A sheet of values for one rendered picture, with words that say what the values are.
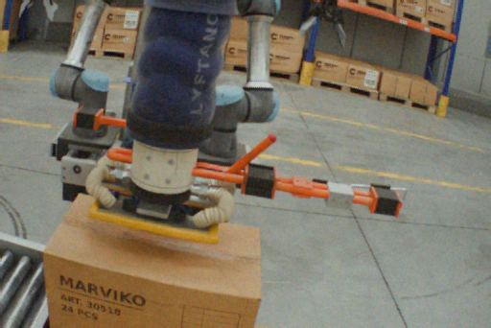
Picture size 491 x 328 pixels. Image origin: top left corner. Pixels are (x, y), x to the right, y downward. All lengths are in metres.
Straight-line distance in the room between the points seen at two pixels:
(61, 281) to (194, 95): 0.62
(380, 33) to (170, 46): 9.26
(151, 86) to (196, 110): 0.12
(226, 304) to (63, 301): 0.47
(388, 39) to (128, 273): 9.42
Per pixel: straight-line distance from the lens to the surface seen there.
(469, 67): 11.37
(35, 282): 1.95
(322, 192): 1.40
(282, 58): 8.67
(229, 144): 1.93
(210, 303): 1.36
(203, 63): 1.24
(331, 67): 8.86
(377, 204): 1.43
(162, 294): 1.37
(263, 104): 1.95
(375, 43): 10.36
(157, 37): 1.24
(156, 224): 1.33
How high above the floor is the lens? 1.71
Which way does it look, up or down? 21 degrees down
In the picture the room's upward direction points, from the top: 11 degrees clockwise
